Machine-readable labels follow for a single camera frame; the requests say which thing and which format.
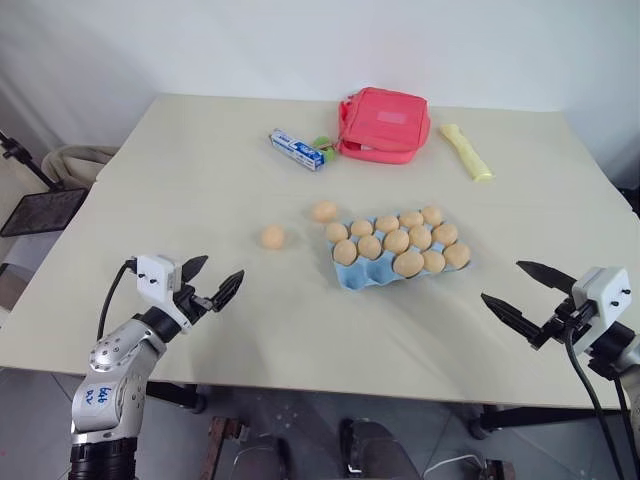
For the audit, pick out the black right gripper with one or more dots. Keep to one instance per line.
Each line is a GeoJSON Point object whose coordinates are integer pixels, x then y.
{"type": "Point", "coordinates": [565, 322]}

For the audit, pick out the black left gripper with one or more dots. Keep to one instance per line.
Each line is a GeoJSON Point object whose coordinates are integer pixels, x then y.
{"type": "Point", "coordinates": [192, 302]}

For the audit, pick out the beige egg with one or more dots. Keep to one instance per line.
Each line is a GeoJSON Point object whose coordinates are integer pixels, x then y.
{"type": "Point", "coordinates": [337, 231]}
{"type": "Point", "coordinates": [409, 263]}
{"type": "Point", "coordinates": [324, 210]}
{"type": "Point", "coordinates": [386, 223]}
{"type": "Point", "coordinates": [431, 215]}
{"type": "Point", "coordinates": [433, 261]}
{"type": "Point", "coordinates": [361, 228]}
{"type": "Point", "coordinates": [345, 252]}
{"type": "Point", "coordinates": [444, 234]}
{"type": "Point", "coordinates": [456, 254]}
{"type": "Point", "coordinates": [411, 218]}
{"type": "Point", "coordinates": [396, 240]}
{"type": "Point", "coordinates": [273, 236]}
{"type": "Point", "coordinates": [420, 236]}
{"type": "Point", "coordinates": [369, 246]}

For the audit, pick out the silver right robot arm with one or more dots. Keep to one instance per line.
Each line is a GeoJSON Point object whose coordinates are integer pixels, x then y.
{"type": "Point", "coordinates": [617, 342]}

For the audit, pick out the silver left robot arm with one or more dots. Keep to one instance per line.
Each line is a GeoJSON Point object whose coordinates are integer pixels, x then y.
{"type": "Point", "coordinates": [107, 380]}

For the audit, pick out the blue egg tray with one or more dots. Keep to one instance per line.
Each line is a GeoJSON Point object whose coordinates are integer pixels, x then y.
{"type": "Point", "coordinates": [367, 275]}

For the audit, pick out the black table leg with caster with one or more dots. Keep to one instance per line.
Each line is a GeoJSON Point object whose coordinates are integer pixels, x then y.
{"type": "Point", "coordinates": [530, 417]}
{"type": "Point", "coordinates": [175, 395]}

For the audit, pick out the dark object beside table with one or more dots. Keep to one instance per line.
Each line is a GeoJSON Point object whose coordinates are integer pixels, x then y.
{"type": "Point", "coordinates": [632, 195]}

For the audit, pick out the blue white toothpaste box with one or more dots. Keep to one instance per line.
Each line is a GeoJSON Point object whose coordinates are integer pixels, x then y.
{"type": "Point", "coordinates": [297, 150]}

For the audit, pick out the pale yellow plastic tube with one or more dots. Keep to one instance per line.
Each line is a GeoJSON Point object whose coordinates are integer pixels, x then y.
{"type": "Point", "coordinates": [467, 152]}

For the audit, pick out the green round toy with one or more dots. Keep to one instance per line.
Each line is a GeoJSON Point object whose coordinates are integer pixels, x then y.
{"type": "Point", "coordinates": [324, 145]}

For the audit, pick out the beige fabric bag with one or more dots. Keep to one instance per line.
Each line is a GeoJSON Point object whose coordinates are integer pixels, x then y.
{"type": "Point", "coordinates": [75, 162]}

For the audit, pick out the black flat panel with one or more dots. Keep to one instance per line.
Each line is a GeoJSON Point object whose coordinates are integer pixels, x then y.
{"type": "Point", "coordinates": [45, 210]}

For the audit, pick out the black stand pole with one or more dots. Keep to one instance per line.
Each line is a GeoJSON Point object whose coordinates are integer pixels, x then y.
{"type": "Point", "coordinates": [27, 160]}

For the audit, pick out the dark rounded shape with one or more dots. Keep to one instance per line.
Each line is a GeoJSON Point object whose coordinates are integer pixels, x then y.
{"type": "Point", "coordinates": [370, 450]}

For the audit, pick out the pink fabric pouch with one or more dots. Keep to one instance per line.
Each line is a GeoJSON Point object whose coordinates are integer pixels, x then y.
{"type": "Point", "coordinates": [385, 125]}

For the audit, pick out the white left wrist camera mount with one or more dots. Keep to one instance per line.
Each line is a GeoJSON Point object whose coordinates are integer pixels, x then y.
{"type": "Point", "coordinates": [157, 277]}

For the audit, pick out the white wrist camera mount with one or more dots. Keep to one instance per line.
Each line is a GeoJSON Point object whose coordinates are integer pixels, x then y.
{"type": "Point", "coordinates": [602, 295]}
{"type": "Point", "coordinates": [157, 277]}

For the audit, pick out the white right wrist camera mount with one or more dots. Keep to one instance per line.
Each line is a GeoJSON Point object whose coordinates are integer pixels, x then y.
{"type": "Point", "coordinates": [602, 295]}

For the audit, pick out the rusty brown metal frame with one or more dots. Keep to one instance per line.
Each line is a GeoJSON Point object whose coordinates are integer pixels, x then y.
{"type": "Point", "coordinates": [220, 447]}
{"type": "Point", "coordinates": [500, 471]}

